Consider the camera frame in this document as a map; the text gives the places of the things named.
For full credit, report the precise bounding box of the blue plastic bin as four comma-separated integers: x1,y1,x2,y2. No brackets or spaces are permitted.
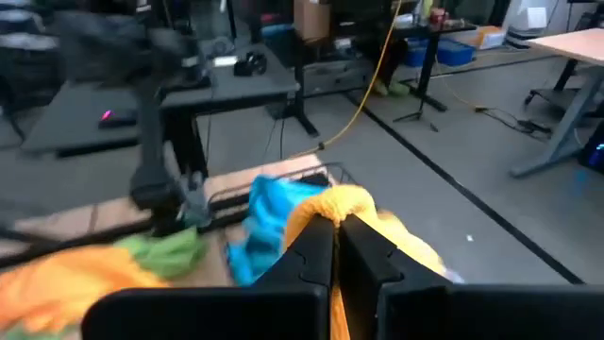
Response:
404,37,429,68
436,37,477,68

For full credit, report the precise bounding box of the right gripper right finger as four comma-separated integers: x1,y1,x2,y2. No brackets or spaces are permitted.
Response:
338,214,604,340

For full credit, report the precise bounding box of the black wire basket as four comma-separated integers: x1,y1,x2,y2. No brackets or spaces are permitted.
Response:
206,160,361,223

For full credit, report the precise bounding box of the blue microfiber towel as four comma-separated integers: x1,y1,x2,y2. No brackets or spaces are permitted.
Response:
226,174,331,288

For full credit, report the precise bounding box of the orange microfiber towel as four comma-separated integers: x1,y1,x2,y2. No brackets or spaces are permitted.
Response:
0,245,167,334
282,183,455,340

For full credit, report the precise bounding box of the green plush toy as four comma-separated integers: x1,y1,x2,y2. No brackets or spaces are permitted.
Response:
114,226,208,281

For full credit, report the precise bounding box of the green microfiber towel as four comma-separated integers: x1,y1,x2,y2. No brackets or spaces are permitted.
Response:
0,324,82,340

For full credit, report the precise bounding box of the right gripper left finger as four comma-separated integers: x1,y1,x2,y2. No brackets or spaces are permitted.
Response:
79,214,339,340

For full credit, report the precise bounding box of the black computer tower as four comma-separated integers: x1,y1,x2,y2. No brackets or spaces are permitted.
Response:
578,121,604,174

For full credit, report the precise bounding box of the yellow cable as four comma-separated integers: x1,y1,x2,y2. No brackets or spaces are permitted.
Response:
288,0,403,161

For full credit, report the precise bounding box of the black floor cable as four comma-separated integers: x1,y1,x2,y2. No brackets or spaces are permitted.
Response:
474,104,553,139

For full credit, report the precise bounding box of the grey drawer unit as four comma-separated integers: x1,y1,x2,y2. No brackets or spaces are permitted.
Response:
301,59,377,99

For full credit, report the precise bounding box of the grey desk with mouse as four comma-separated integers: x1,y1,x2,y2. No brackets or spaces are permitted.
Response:
21,82,143,160

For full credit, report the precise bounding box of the black clamp device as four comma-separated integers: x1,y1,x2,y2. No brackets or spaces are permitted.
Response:
233,50,269,77

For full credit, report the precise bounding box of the white table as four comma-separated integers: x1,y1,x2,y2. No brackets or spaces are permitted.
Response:
509,27,604,179

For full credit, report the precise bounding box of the black office chair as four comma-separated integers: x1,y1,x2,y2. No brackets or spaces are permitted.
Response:
0,0,65,103

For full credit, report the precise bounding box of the black desk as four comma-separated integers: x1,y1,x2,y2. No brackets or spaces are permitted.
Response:
329,0,478,113

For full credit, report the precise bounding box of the person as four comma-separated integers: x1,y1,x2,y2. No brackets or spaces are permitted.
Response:
372,37,411,98

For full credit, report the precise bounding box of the cardboard box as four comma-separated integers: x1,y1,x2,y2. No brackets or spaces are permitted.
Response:
293,0,331,43

